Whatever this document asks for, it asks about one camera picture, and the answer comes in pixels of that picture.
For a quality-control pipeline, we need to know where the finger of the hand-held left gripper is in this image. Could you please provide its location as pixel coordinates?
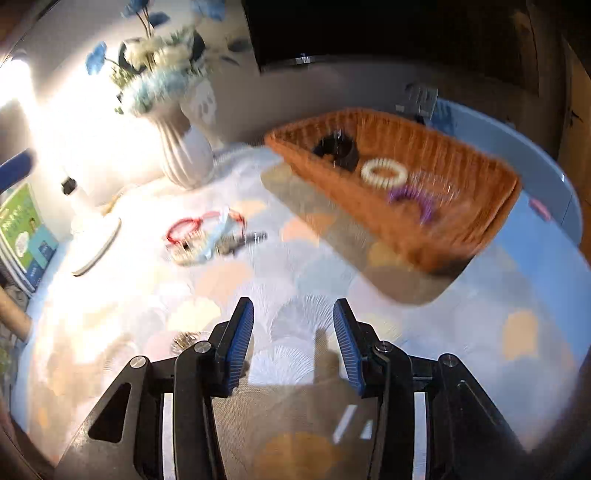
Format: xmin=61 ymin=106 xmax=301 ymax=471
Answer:
xmin=0 ymin=148 xmax=37 ymax=193

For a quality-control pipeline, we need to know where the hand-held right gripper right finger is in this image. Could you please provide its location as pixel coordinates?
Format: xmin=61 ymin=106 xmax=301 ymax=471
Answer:
xmin=333 ymin=298 xmax=536 ymax=480

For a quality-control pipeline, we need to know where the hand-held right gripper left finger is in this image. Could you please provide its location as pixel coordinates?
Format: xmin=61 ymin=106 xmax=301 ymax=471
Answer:
xmin=53 ymin=298 xmax=254 ymax=480

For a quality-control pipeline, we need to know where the small gold jewelry piece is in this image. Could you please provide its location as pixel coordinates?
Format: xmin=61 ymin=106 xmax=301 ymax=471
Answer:
xmin=171 ymin=331 xmax=212 ymax=354

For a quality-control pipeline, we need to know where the silver chain necklace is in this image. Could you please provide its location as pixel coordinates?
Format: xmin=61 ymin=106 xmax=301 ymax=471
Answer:
xmin=216 ymin=230 xmax=269 ymax=256

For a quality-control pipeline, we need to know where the pearl bead bracelet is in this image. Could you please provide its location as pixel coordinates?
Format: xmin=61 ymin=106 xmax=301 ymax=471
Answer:
xmin=172 ymin=239 xmax=209 ymax=267

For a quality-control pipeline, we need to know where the brown wicker basket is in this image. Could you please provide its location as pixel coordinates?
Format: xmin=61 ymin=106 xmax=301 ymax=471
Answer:
xmin=264 ymin=108 xmax=522 ymax=276

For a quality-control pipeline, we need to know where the red bead bracelet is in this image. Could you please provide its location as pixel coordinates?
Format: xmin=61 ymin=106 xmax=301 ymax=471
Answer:
xmin=165 ymin=209 xmax=248 ymax=247

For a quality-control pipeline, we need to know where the green book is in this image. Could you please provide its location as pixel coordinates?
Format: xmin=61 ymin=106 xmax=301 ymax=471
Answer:
xmin=0 ymin=181 xmax=61 ymax=292

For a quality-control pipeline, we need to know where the white desk lamp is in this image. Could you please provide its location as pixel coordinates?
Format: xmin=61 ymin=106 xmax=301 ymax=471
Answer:
xmin=0 ymin=53 xmax=123 ymax=278

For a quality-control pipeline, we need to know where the white ribbed vase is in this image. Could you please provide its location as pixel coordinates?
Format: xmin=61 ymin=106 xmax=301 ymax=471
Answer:
xmin=147 ymin=102 xmax=216 ymax=190

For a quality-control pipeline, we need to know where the blue and white flower bouquet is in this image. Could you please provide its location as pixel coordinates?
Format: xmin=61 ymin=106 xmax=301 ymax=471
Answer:
xmin=85 ymin=0 xmax=228 ymax=117

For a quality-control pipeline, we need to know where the black hair scrunchie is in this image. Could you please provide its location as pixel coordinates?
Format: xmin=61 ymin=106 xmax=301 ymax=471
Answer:
xmin=313 ymin=130 xmax=360 ymax=168

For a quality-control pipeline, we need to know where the black television screen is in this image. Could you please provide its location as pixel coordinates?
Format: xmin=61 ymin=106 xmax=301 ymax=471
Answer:
xmin=242 ymin=0 xmax=444 ymax=75

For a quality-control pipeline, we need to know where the purple bead bracelet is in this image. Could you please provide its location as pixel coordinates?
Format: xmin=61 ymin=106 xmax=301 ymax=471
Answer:
xmin=387 ymin=181 xmax=438 ymax=225

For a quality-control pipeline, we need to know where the white bead bracelet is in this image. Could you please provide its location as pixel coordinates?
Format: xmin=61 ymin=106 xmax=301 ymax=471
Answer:
xmin=360 ymin=157 xmax=408 ymax=190

